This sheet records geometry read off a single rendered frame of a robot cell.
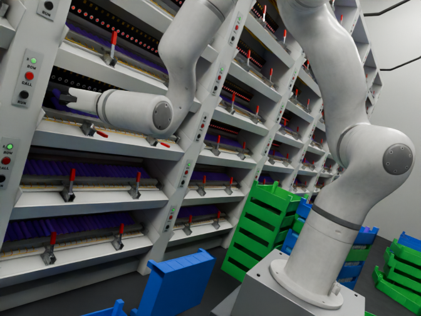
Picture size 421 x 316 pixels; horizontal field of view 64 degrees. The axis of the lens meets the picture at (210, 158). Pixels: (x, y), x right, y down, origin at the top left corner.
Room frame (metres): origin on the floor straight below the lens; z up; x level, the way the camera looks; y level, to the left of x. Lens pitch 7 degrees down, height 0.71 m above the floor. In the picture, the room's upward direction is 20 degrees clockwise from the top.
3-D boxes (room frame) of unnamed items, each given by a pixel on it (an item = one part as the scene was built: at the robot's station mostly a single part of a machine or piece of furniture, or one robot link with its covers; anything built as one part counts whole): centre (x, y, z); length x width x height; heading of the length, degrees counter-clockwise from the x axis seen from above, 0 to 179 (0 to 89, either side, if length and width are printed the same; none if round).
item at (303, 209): (1.53, -0.64, 0.44); 0.30 x 0.20 x 0.08; 40
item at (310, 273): (0.81, -0.33, 0.48); 0.19 x 0.19 x 0.18
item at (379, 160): (0.77, -0.34, 0.69); 0.19 x 0.12 x 0.24; 8
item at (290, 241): (1.53, -0.64, 0.28); 0.30 x 0.20 x 0.08; 40
